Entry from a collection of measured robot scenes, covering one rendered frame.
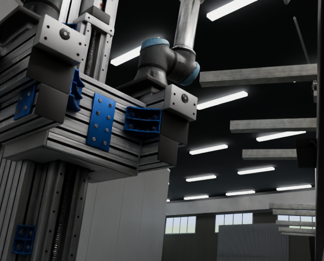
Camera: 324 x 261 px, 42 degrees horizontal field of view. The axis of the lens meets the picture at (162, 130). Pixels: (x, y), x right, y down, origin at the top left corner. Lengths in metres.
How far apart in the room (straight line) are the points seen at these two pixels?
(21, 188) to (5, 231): 0.14
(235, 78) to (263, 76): 0.07
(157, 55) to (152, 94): 0.19
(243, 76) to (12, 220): 0.83
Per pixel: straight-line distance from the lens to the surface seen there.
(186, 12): 1.89
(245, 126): 1.29
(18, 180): 1.47
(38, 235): 1.38
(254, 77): 1.06
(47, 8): 1.42
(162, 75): 1.64
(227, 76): 1.08
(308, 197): 12.48
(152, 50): 1.68
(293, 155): 1.51
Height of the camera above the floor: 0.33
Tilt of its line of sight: 20 degrees up
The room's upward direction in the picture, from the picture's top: 6 degrees clockwise
